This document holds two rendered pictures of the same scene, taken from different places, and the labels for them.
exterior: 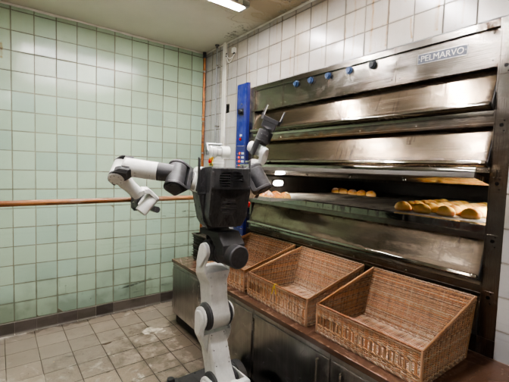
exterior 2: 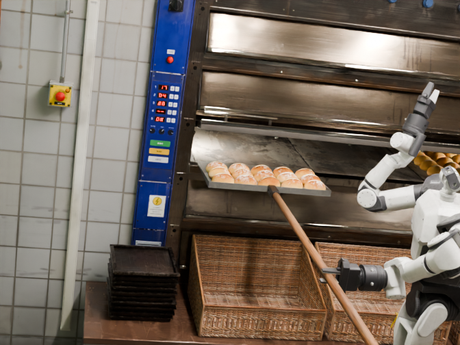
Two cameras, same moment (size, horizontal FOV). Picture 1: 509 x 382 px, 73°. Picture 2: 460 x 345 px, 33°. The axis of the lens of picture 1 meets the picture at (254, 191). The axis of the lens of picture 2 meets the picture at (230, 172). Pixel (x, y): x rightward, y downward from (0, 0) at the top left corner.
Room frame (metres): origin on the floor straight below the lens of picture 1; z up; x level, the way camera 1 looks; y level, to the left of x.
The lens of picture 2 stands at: (1.32, 3.04, 2.26)
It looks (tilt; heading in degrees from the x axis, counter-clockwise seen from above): 17 degrees down; 296
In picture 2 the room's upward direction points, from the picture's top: 8 degrees clockwise
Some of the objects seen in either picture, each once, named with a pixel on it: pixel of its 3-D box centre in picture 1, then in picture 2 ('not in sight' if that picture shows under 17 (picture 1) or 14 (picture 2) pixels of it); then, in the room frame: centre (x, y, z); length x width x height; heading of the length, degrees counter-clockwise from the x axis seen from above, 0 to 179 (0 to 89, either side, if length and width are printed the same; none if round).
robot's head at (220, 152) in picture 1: (219, 154); (450, 181); (1.80, 0.19, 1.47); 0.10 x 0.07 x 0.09; 115
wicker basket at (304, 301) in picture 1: (303, 280); (377, 292); (2.10, -0.32, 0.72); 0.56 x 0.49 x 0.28; 35
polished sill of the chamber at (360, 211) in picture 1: (334, 207); (372, 183); (2.29, -0.54, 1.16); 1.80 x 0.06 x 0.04; 37
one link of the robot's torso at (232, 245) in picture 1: (223, 245); (445, 298); (1.73, 0.15, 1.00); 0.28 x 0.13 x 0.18; 38
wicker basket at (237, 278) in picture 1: (247, 258); (254, 285); (2.57, 0.04, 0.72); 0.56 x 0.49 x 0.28; 38
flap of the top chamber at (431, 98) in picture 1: (336, 110); (400, 53); (2.28, -0.52, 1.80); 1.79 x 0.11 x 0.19; 37
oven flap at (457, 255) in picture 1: (331, 228); (367, 211); (2.28, -0.52, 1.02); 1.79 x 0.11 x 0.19; 37
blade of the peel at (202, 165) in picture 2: (264, 195); (261, 175); (2.67, -0.08, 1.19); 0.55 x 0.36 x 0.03; 38
